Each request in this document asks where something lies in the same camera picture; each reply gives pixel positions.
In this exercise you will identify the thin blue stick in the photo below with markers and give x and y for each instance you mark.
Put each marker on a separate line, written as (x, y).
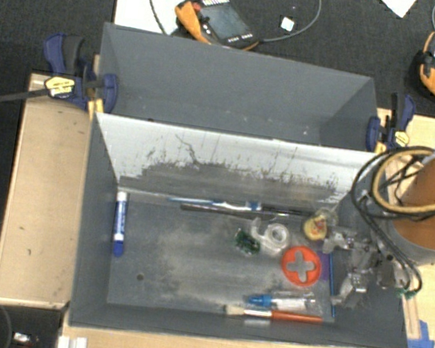
(331, 283)

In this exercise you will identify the grey metal bin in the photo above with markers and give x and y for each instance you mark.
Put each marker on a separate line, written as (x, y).
(222, 89)

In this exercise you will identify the yellow rubber duck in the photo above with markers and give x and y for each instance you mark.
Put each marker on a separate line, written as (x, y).
(315, 226)

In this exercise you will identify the pale wood board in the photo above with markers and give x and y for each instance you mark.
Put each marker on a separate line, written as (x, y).
(43, 200)

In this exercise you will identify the blue and white toothbrush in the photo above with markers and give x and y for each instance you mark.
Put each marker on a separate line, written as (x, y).
(217, 203)

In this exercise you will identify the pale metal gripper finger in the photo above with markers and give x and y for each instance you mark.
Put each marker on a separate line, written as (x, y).
(350, 292)
(343, 242)

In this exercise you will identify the blue and white marker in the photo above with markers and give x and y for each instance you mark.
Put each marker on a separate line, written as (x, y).
(119, 223)

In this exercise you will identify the orange disc with cross cutout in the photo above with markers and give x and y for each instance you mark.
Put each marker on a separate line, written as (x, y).
(309, 278)

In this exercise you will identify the white tube with blue cap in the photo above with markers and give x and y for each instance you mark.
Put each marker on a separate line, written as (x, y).
(283, 301)

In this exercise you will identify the small green circuit board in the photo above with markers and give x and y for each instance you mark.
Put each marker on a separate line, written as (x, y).
(247, 243)

